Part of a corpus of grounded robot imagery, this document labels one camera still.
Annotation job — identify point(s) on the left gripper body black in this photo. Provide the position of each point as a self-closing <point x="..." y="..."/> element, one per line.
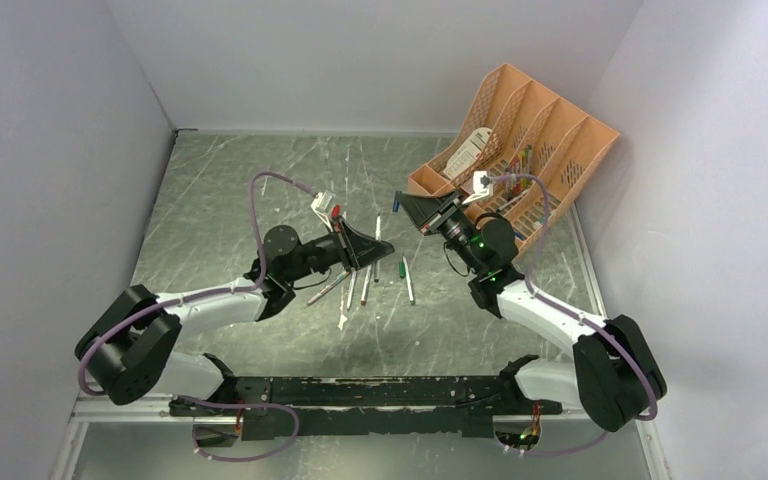
<point x="335" y="248"/>

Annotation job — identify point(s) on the aluminium frame rail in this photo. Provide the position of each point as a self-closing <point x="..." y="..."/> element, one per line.
<point x="141" y="441"/>

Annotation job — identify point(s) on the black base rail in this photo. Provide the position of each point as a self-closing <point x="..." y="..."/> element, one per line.
<point x="267" y="408"/>

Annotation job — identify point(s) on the white pen grey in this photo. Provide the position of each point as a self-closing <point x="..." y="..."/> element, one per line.
<point x="351" y="290"/>

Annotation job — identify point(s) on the white pen green end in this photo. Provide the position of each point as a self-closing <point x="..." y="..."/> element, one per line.
<point x="408" y="281"/>

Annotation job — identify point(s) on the pens bundle in organizer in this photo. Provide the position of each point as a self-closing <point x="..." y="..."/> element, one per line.
<point x="521" y="164"/>

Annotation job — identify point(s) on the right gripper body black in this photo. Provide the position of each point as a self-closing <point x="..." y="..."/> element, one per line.
<point x="447" y="208"/>

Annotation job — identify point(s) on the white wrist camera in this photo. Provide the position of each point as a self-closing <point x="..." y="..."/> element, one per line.
<point x="482" y="188"/>
<point x="322" y="206"/>

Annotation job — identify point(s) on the orange plastic file organizer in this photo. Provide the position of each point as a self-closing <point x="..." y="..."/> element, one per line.
<point x="517" y="125"/>

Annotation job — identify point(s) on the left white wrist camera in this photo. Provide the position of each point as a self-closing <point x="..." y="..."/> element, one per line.
<point x="322" y="206"/>

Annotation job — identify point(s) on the white pen brown end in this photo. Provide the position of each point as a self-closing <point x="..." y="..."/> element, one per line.
<point x="368" y="279"/>

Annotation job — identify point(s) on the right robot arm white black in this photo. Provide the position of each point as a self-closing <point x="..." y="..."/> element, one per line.
<point x="612" y="374"/>

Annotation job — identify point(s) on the white pen blue cap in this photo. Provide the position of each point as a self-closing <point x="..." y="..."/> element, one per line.
<point x="378" y="237"/>

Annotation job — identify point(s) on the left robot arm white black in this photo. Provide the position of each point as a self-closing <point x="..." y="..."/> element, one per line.
<point x="130" y="350"/>

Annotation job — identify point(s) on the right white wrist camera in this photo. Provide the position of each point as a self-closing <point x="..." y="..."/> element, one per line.
<point x="482" y="188"/>

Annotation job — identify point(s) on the white pen red tip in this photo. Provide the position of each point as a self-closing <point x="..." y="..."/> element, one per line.
<point x="329" y="287"/>

